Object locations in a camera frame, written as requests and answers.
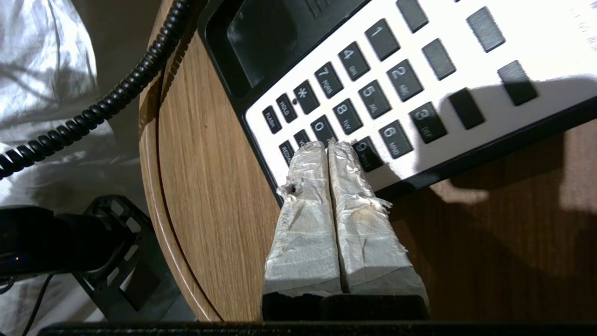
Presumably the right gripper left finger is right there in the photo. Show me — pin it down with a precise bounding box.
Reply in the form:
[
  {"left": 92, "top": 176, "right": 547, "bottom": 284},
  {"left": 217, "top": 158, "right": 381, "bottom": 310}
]
[{"left": 261, "top": 140, "right": 344, "bottom": 322}]

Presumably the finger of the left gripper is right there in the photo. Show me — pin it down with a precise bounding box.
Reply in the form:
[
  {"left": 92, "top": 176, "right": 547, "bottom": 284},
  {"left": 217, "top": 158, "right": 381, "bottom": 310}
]
[{"left": 72, "top": 195, "right": 196, "bottom": 322}]

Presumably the white bed sheet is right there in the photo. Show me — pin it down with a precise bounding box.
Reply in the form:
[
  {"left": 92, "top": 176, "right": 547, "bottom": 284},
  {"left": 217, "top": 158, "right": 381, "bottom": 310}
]
[{"left": 0, "top": 0, "right": 157, "bottom": 336}]

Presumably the black and white desk telephone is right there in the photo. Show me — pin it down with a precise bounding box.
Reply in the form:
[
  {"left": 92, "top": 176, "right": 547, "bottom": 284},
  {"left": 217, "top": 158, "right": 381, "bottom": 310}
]
[{"left": 197, "top": 0, "right": 597, "bottom": 207}]

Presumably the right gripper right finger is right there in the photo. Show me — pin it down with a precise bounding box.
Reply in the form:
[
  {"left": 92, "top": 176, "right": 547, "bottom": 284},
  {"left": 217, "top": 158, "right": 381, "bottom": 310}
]
[{"left": 327, "top": 139, "right": 430, "bottom": 322}]

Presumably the black coiled phone cord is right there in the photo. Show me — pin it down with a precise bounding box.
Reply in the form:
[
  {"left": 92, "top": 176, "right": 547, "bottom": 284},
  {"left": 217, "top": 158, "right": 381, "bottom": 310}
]
[{"left": 0, "top": 0, "right": 193, "bottom": 181}]

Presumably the thin black cable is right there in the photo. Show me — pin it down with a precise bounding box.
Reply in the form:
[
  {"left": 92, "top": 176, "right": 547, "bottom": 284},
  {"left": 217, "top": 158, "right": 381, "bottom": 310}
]
[{"left": 21, "top": 274, "right": 55, "bottom": 336}]

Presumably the black phone handset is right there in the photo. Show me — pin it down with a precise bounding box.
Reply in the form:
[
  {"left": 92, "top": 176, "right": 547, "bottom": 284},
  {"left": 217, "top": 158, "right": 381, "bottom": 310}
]
[{"left": 0, "top": 205, "right": 129, "bottom": 283}]

